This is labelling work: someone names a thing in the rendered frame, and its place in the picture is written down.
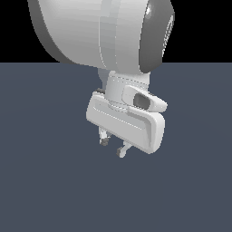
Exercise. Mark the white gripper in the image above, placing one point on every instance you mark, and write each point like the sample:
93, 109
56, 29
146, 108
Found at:
127, 123

